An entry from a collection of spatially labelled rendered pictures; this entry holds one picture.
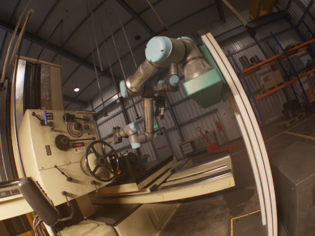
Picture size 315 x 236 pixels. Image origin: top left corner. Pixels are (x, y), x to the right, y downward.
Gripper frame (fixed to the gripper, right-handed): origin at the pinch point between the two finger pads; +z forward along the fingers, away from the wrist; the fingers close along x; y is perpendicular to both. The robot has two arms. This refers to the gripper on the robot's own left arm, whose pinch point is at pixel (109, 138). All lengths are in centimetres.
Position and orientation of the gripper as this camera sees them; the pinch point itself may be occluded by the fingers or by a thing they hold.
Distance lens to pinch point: 127.0
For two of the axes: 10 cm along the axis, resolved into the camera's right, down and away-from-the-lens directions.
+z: -8.3, 3.8, 4.1
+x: 1.8, 8.7, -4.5
